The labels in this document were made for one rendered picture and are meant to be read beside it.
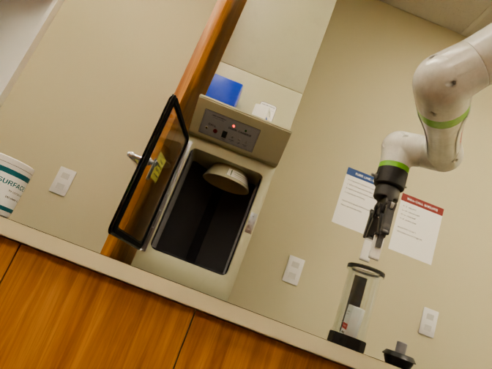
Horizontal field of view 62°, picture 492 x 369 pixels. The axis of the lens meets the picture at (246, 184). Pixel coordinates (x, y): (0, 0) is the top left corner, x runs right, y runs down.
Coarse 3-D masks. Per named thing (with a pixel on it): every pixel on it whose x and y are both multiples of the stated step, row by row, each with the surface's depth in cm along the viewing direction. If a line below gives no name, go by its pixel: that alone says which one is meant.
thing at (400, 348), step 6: (402, 342) 114; (396, 348) 114; (402, 348) 113; (384, 354) 114; (390, 354) 111; (396, 354) 111; (402, 354) 111; (384, 360) 115; (390, 360) 112; (396, 360) 111; (402, 360) 110; (408, 360) 110; (402, 366) 110; (408, 366) 111
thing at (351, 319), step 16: (352, 272) 118; (368, 272) 116; (352, 288) 116; (368, 288) 114; (352, 304) 114; (368, 304) 114; (336, 320) 115; (352, 320) 112; (368, 320) 114; (352, 336) 111
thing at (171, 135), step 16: (176, 128) 121; (160, 144) 112; (176, 144) 127; (160, 160) 117; (176, 160) 133; (144, 176) 108; (160, 176) 122; (144, 192) 112; (160, 192) 127; (128, 208) 105; (144, 208) 117; (112, 224) 98; (128, 224) 109; (144, 224) 122
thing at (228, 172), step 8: (216, 168) 142; (224, 168) 142; (232, 168) 142; (208, 176) 151; (216, 176) 154; (224, 176) 139; (232, 176) 140; (240, 176) 142; (216, 184) 155; (224, 184) 155; (232, 184) 155; (240, 184) 141; (232, 192) 155; (240, 192) 153; (248, 192) 146
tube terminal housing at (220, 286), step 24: (216, 72) 147; (240, 72) 148; (240, 96) 146; (264, 96) 147; (288, 96) 148; (288, 120) 146; (192, 144) 139; (216, 144) 140; (240, 168) 143; (264, 168) 141; (264, 192) 139; (240, 240) 134; (144, 264) 128; (168, 264) 129; (192, 264) 130; (240, 264) 132; (216, 288) 129
